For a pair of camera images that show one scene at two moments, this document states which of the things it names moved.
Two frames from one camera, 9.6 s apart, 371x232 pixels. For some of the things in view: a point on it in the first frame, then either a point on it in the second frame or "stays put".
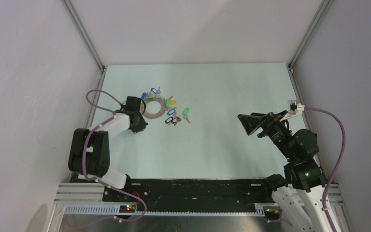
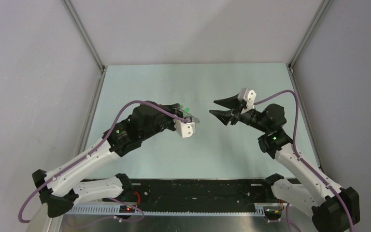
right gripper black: x=250 y=123 -> x=231 y=103
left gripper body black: x=140 y=121 -> x=164 y=121
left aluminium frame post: x=84 y=35 stays put
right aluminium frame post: x=311 y=31 stays put
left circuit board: x=127 y=209 stays put
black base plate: x=192 y=194 stays put
